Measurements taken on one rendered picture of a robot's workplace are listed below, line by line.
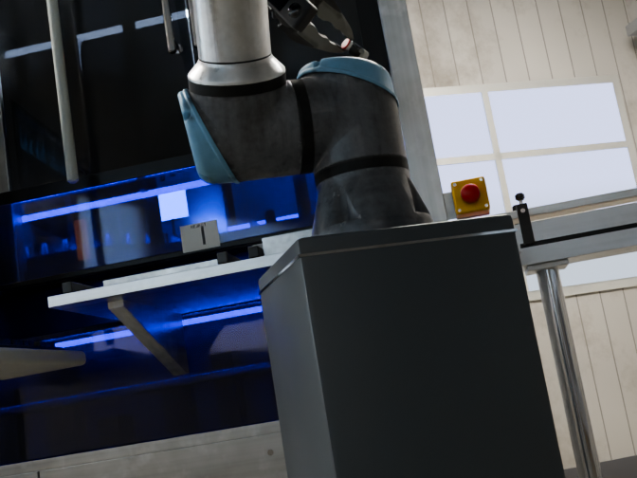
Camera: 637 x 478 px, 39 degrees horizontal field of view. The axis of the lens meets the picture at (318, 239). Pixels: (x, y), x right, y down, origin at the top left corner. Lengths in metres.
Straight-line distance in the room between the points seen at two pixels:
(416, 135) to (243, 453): 0.77
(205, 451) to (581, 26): 4.02
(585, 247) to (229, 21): 1.19
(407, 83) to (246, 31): 0.99
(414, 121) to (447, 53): 3.09
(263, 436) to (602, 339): 3.28
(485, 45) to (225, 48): 4.17
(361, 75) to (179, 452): 1.12
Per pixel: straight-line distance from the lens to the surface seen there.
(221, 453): 1.97
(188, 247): 2.01
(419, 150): 1.96
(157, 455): 2.01
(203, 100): 1.06
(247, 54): 1.05
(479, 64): 5.11
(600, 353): 4.99
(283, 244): 1.57
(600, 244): 2.05
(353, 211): 1.04
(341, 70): 1.10
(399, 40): 2.04
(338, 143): 1.07
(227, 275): 1.57
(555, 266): 2.05
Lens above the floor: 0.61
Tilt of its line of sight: 10 degrees up
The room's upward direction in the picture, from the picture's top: 9 degrees counter-clockwise
